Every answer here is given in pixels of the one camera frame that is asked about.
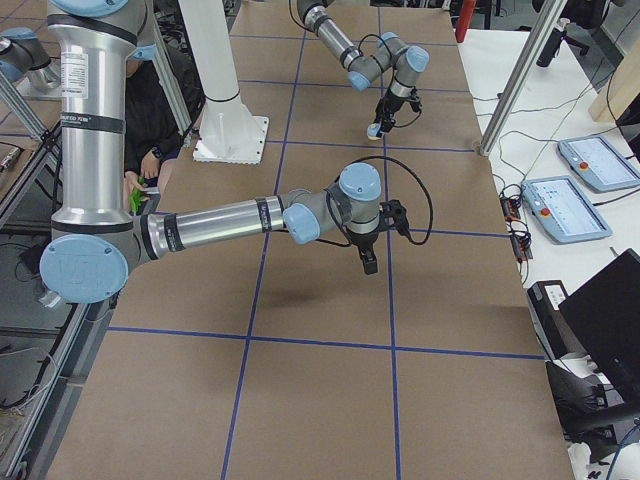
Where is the near blue teach pendant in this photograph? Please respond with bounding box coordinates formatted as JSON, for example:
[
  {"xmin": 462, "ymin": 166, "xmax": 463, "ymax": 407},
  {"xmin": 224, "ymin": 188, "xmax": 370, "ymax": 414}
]
[{"xmin": 522, "ymin": 176, "xmax": 613, "ymax": 244}]

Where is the seated person in black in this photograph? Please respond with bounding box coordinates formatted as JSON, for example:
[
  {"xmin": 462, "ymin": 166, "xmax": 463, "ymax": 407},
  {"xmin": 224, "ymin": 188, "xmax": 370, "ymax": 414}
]
[{"xmin": 123, "ymin": 58, "xmax": 183, "ymax": 205}]

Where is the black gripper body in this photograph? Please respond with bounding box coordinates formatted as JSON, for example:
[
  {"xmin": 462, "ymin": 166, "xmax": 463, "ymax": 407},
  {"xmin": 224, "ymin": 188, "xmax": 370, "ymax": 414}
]
[
  {"xmin": 380, "ymin": 92, "xmax": 405, "ymax": 116},
  {"xmin": 347, "ymin": 230, "xmax": 378, "ymax": 249}
]

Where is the red cylinder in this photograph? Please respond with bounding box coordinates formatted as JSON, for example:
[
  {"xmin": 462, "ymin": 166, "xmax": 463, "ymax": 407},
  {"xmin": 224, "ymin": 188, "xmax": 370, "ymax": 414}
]
[{"xmin": 455, "ymin": 0, "xmax": 477, "ymax": 44}]

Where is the aluminium frame post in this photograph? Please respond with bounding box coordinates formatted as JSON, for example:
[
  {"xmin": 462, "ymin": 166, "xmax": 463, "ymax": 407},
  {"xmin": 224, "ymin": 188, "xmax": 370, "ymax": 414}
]
[{"xmin": 478, "ymin": 0, "xmax": 567, "ymax": 157}]

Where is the black laptop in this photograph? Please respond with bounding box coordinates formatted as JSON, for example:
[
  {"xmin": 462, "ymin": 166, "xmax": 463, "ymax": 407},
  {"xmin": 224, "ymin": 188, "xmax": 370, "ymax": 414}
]
[{"xmin": 560, "ymin": 248, "xmax": 639, "ymax": 401}]

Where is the far blue teach pendant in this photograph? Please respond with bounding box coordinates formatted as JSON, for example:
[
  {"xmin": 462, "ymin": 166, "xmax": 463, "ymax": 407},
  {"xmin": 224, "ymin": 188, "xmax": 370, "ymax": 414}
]
[{"xmin": 557, "ymin": 135, "xmax": 639, "ymax": 193}]

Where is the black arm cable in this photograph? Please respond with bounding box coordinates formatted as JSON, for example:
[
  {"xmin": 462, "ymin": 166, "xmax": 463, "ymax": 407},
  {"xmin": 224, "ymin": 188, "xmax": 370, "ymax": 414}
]
[
  {"xmin": 287, "ymin": 0, "xmax": 421, "ymax": 129},
  {"xmin": 314, "ymin": 155, "xmax": 434, "ymax": 248}
]

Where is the black monitor stand base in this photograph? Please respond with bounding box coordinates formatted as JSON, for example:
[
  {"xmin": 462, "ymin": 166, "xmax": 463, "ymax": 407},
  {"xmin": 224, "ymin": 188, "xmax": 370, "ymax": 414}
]
[{"xmin": 545, "ymin": 362, "xmax": 639, "ymax": 451}]

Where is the blue teach pendant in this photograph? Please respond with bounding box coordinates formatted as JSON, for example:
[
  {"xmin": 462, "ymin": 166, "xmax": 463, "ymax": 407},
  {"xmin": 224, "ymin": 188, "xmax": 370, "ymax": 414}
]
[
  {"xmin": 522, "ymin": 176, "xmax": 613, "ymax": 244},
  {"xmin": 557, "ymin": 135, "xmax": 639, "ymax": 193}
]

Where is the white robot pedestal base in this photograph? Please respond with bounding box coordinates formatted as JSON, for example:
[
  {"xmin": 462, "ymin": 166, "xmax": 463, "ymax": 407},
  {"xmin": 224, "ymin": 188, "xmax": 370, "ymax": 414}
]
[{"xmin": 179, "ymin": 0, "xmax": 269, "ymax": 164}]

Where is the blue and cream call bell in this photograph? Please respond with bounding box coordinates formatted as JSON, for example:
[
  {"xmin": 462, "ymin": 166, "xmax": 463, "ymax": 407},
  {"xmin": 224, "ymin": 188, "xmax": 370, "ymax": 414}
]
[{"xmin": 366, "ymin": 123, "xmax": 382, "ymax": 141}]

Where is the green object in hand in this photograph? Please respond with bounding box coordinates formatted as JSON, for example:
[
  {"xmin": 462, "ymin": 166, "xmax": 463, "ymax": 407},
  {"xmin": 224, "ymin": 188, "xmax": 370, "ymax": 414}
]
[{"xmin": 128, "ymin": 176, "xmax": 149, "ymax": 215}]

